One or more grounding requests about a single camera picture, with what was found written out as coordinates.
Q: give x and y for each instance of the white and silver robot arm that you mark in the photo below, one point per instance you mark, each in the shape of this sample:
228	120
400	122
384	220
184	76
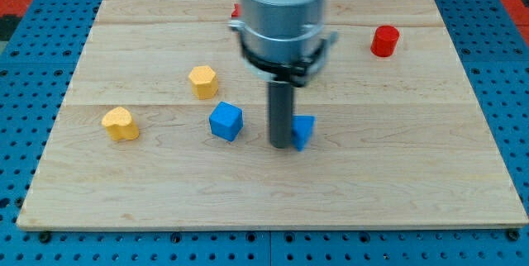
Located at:
281	40

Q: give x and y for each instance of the red block behind arm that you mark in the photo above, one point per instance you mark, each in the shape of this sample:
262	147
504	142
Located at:
236	12

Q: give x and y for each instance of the blue cube block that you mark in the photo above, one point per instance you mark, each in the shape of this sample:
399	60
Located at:
226	121

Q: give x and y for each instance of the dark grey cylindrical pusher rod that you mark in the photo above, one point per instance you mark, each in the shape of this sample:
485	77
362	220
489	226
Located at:
280	114

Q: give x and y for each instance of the blue triangular prism block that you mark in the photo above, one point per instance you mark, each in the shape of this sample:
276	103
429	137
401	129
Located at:
302	129

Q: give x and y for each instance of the yellow hexagonal prism block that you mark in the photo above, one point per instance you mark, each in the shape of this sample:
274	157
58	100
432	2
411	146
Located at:
204	82

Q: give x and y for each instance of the light wooden board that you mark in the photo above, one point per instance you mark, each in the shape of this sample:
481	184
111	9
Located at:
400	142

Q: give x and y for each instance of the yellow heart-shaped block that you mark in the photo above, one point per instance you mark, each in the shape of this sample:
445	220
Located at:
120	125

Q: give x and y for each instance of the red cylinder block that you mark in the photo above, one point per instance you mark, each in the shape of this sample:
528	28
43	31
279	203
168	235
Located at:
385	41

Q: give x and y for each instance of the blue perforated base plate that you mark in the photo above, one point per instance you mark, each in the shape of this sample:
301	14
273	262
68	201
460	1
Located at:
36	67

